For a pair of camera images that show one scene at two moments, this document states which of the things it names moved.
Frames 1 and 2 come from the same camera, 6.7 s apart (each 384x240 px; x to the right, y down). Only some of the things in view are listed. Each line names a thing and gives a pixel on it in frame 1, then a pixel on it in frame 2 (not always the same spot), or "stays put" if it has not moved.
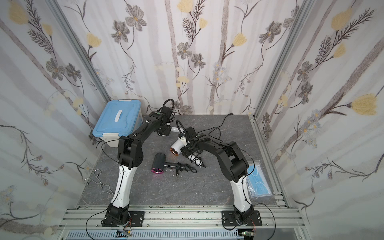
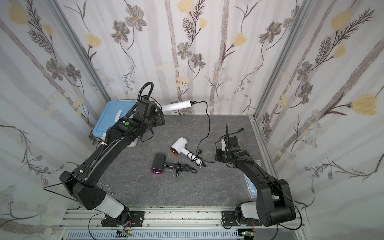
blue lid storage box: x=122 y=117 stays put
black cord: x=197 y=160 stays put
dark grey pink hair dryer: x=159 y=163 stays put
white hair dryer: x=175 y=129 to x=178 y=105
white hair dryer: x=178 y=147 stays put
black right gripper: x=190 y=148 to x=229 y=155
